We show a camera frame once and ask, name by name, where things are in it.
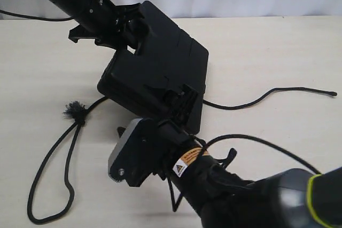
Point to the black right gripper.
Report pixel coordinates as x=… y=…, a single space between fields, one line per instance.
x=173 y=137

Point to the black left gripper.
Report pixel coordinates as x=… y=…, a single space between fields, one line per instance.
x=109 y=26

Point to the black plastic carrying case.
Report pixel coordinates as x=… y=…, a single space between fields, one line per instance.
x=168 y=58

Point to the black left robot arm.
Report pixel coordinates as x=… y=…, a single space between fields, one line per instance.
x=75 y=8

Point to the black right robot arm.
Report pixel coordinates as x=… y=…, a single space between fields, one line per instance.
x=296 y=197

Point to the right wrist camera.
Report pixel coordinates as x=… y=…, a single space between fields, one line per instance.
x=138 y=153

